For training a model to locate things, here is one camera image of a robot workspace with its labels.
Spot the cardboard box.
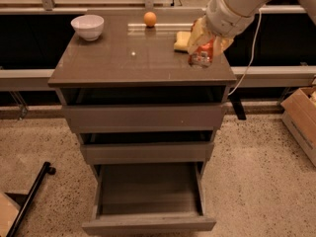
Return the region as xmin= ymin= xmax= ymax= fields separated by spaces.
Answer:
xmin=281 ymin=87 xmax=316 ymax=166

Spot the grey open bottom drawer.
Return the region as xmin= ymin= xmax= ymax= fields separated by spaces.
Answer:
xmin=82 ymin=163 xmax=215 ymax=236

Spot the black metal bar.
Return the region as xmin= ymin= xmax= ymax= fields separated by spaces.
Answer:
xmin=6 ymin=162 xmax=56 ymax=237

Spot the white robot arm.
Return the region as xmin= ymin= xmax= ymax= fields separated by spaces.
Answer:
xmin=188 ymin=0 xmax=316 ymax=54

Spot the white bowl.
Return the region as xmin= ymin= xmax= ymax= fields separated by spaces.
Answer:
xmin=71 ymin=15 xmax=104 ymax=40

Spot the grey middle drawer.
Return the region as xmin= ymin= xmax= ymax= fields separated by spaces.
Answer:
xmin=80 ymin=142 xmax=214 ymax=165

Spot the wooden board corner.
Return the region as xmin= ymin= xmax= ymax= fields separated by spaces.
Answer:
xmin=0 ymin=192 xmax=21 ymax=237

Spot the orange fruit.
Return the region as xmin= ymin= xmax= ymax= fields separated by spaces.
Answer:
xmin=143 ymin=12 xmax=157 ymax=28

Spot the grey drawer cabinet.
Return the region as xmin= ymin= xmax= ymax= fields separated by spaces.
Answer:
xmin=47 ymin=8 xmax=237 ymax=237

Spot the yellow sponge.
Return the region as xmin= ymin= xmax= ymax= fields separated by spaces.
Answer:
xmin=174 ymin=32 xmax=191 ymax=52

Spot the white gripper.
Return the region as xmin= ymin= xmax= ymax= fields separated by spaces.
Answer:
xmin=187 ymin=0 xmax=254 ymax=56

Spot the white cable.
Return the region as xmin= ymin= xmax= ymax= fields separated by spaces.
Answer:
xmin=226 ymin=7 xmax=263 ymax=97

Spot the grey top drawer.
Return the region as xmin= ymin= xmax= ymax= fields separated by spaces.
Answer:
xmin=62 ymin=105 xmax=224 ymax=133

